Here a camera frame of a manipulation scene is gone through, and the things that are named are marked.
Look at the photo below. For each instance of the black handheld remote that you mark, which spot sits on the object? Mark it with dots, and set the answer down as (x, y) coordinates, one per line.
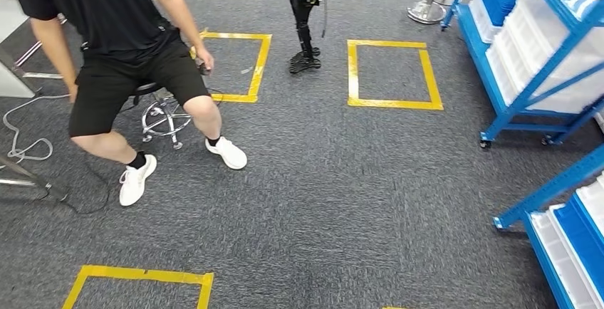
(204, 69)

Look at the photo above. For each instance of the white partition panel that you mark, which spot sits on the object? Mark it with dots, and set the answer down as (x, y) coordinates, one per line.
(12, 80)

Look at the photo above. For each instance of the black humanoid robot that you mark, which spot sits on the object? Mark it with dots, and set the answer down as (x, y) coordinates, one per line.
(304, 14)

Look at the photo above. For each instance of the person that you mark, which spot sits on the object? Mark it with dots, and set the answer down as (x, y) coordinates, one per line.
(118, 14)

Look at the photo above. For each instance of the blue metal shelf rack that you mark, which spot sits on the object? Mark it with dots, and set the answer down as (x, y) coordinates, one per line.
(547, 189)

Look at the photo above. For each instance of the yellow floor tape square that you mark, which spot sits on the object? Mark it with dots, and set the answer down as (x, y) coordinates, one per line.
(259, 71)
(141, 275)
(353, 71)
(394, 308)

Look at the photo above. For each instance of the blue rack on casters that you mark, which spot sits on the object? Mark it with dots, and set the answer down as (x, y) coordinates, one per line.
(507, 113)

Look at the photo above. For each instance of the chrome stool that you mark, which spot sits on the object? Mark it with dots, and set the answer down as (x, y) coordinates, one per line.
(146, 89)

